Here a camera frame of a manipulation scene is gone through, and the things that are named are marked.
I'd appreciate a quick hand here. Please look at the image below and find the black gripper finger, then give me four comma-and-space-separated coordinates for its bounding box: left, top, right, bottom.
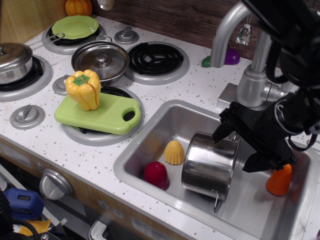
212, 120, 234, 143
242, 152, 285, 173

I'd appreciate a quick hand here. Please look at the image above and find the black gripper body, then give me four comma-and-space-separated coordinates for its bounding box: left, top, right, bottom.
219, 99, 297, 165

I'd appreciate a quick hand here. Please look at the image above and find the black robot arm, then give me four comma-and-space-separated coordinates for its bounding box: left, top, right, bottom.
210, 0, 320, 173

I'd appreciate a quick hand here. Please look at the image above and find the stainless steel sink basin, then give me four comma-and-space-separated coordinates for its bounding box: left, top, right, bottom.
113, 100, 320, 240

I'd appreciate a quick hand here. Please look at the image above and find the steel pot with lid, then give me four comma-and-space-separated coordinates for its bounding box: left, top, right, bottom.
71, 39, 130, 85

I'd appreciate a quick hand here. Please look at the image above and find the orange toy carrot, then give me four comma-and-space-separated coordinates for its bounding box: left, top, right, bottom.
265, 164, 293, 196

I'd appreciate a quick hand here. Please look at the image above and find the silver toy faucet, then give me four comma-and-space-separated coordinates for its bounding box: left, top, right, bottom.
210, 2, 293, 109

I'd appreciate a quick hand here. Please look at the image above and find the yellow toy corn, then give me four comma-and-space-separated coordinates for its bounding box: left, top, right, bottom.
164, 140, 185, 165

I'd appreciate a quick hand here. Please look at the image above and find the purple toy eggplant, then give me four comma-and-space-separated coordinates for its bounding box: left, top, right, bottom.
201, 48, 241, 69

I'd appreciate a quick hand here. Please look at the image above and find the red toy vegetable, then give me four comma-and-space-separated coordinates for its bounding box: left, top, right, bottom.
143, 161, 170, 190

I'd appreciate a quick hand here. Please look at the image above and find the clear crystal faucet knob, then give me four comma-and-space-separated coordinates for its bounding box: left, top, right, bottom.
235, 23, 253, 46

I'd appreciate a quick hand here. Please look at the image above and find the black coil burner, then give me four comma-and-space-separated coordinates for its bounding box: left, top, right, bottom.
128, 42, 185, 76

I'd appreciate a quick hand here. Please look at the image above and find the green cutting board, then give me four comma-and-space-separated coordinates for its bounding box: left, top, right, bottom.
54, 93, 141, 135

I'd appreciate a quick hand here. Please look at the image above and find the grey stove knob top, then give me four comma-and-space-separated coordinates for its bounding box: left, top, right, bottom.
114, 26, 140, 45

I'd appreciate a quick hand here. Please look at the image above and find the grey stove knob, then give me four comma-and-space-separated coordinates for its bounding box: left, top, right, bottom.
10, 104, 46, 130
52, 74, 69, 96
114, 26, 140, 45

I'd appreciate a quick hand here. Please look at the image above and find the yellow toy bell pepper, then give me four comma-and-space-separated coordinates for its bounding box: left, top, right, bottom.
64, 69, 102, 111

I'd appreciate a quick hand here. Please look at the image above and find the grey stove knob middle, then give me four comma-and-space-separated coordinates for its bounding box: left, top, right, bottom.
52, 74, 69, 96

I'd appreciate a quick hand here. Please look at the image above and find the hanging silver spoon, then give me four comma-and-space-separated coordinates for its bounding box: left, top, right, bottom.
97, 0, 116, 11

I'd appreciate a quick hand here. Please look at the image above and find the silver front oven knob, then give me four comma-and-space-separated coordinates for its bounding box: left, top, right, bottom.
39, 168, 73, 201

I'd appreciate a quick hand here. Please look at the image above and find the green toy plate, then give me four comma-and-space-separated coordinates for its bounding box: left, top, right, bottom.
51, 15, 99, 40

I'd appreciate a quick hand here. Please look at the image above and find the orange toy pumpkin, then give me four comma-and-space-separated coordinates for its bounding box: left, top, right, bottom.
65, 0, 93, 16

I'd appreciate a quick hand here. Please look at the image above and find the grey stove knob left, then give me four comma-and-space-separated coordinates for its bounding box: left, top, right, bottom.
10, 104, 46, 130

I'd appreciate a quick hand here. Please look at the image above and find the yellow cloth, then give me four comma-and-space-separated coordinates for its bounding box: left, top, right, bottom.
16, 219, 51, 237

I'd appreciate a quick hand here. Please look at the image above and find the steel pan with lid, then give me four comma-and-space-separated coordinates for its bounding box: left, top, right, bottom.
0, 32, 65, 85

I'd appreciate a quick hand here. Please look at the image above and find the silver oven door handle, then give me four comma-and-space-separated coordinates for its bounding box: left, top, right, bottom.
88, 220, 108, 240

